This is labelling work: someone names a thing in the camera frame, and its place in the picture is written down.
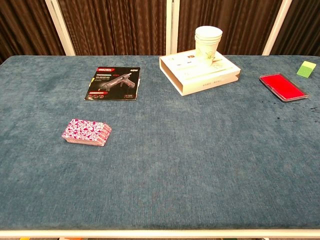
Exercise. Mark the pink patterned card stack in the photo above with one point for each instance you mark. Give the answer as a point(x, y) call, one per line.
point(86, 132)

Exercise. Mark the blue table cloth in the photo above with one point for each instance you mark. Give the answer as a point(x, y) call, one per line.
point(175, 162)

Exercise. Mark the white flat cardboard box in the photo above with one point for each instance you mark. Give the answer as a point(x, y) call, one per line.
point(200, 80)

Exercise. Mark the black glue gun box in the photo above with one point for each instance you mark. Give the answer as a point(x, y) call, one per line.
point(113, 83)

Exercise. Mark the white paper cup plant print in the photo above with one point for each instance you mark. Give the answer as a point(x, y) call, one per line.
point(206, 52)

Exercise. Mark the white paper cup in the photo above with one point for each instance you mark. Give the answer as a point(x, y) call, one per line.
point(200, 40)
point(208, 31)

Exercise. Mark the dark brown pleated curtain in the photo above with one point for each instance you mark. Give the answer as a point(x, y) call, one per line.
point(115, 25)
point(302, 25)
point(25, 25)
point(240, 20)

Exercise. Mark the white table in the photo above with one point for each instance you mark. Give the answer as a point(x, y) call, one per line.
point(160, 234)

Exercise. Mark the red ink pad clear case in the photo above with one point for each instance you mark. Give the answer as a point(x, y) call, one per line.
point(282, 86)

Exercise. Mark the green block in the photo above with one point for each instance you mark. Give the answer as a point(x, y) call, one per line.
point(305, 70)

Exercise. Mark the white partition frame post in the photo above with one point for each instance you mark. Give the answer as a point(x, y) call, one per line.
point(172, 25)
point(277, 27)
point(60, 27)

